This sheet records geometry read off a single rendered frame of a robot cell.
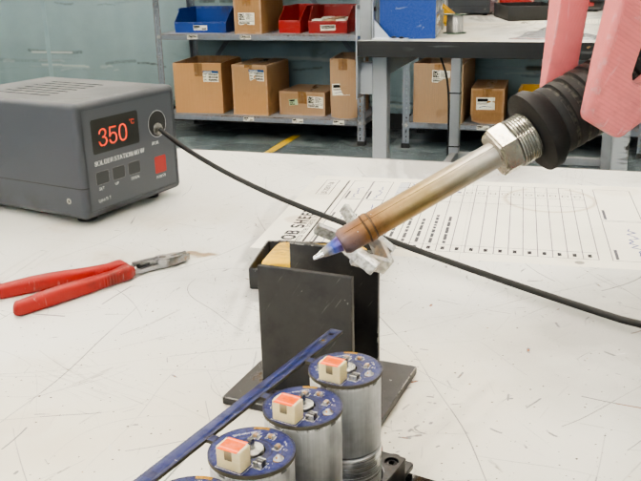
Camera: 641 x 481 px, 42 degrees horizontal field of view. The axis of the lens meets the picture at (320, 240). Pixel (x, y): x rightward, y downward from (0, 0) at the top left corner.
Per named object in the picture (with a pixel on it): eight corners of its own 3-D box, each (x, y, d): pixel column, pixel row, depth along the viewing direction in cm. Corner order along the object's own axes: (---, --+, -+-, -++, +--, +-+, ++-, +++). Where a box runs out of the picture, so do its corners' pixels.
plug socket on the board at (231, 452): (257, 460, 23) (255, 439, 23) (238, 476, 22) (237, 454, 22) (233, 452, 23) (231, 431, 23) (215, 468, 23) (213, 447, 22)
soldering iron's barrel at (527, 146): (359, 274, 23) (549, 162, 24) (335, 228, 23) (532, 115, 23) (343, 257, 25) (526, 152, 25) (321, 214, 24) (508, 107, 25)
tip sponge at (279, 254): (376, 262, 56) (376, 240, 55) (368, 293, 50) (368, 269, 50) (267, 259, 57) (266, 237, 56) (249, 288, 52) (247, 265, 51)
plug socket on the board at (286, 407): (308, 413, 25) (307, 394, 25) (293, 427, 25) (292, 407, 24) (285, 407, 26) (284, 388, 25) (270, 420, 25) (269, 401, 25)
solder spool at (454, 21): (470, 32, 223) (470, 12, 221) (459, 34, 218) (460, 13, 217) (449, 31, 227) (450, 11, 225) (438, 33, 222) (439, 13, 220)
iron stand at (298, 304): (323, 492, 37) (449, 352, 33) (181, 367, 39) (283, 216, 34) (369, 426, 43) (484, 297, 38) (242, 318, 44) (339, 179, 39)
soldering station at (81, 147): (183, 193, 73) (175, 84, 70) (89, 229, 64) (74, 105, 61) (60, 175, 81) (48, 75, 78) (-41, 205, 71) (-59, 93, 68)
